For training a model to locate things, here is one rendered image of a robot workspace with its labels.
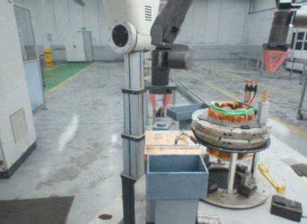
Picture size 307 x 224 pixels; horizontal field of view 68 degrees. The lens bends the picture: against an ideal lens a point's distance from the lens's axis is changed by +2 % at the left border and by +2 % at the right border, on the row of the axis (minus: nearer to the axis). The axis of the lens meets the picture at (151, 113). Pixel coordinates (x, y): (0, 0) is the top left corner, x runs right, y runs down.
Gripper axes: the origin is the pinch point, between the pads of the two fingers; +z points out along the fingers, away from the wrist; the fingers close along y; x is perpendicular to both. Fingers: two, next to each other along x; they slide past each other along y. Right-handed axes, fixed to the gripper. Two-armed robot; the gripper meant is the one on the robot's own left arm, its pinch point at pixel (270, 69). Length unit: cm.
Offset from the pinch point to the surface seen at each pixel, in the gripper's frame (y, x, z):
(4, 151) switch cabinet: 92, 208, 110
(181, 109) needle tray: 32, 31, 27
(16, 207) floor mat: 55, 165, 139
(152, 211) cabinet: -26, 36, 51
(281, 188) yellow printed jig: 2, -15, 49
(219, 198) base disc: -9, 11, 52
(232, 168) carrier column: -7.8, 8.1, 38.3
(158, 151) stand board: -25, 36, 28
